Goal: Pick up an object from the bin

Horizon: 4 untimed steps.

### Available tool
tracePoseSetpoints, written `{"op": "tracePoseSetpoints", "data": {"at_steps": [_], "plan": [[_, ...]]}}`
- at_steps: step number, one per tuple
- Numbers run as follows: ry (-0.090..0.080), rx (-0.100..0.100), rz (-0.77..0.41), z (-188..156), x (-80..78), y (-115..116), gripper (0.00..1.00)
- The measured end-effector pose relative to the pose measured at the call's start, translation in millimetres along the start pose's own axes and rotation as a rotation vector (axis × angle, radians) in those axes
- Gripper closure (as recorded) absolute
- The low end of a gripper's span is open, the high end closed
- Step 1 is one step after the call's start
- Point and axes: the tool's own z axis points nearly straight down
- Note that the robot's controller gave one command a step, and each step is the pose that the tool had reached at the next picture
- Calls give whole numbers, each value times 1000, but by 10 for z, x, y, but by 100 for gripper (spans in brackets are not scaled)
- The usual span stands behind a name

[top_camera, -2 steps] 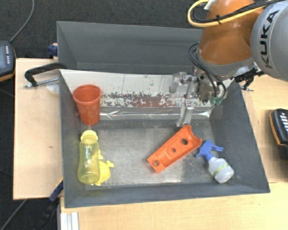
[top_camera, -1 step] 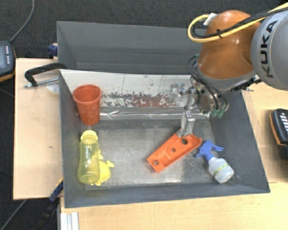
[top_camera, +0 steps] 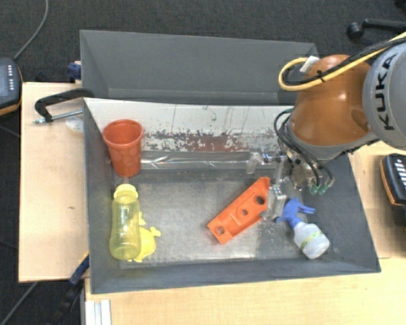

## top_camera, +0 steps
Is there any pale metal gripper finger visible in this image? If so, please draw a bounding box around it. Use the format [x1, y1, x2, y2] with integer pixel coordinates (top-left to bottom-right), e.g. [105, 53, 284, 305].
[260, 185, 288, 221]
[246, 150, 281, 175]

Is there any orange flat block with holes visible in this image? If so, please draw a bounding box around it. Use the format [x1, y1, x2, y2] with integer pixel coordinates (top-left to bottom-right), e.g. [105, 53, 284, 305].
[206, 176, 273, 246]

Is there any white spray bottle blue head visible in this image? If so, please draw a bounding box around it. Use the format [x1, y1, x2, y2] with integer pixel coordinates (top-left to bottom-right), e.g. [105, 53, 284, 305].
[273, 197, 331, 260]

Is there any grey metal bin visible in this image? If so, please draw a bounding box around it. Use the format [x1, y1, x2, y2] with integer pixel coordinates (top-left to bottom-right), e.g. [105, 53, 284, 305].
[79, 29, 382, 295]

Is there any yellow toy animal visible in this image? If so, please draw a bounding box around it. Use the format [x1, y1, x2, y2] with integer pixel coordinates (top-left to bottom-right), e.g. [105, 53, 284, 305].
[131, 211, 162, 263]

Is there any orange plastic cup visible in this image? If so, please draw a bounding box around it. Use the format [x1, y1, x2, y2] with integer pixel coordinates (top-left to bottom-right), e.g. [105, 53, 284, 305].
[101, 118, 144, 179]

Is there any clear yellow plastic bottle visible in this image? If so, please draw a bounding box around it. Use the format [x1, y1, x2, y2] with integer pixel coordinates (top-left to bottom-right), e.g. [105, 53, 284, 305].
[108, 183, 143, 261]

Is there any pale wood board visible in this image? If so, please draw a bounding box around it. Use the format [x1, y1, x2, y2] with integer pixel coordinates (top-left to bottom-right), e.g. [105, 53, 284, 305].
[18, 81, 91, 283]

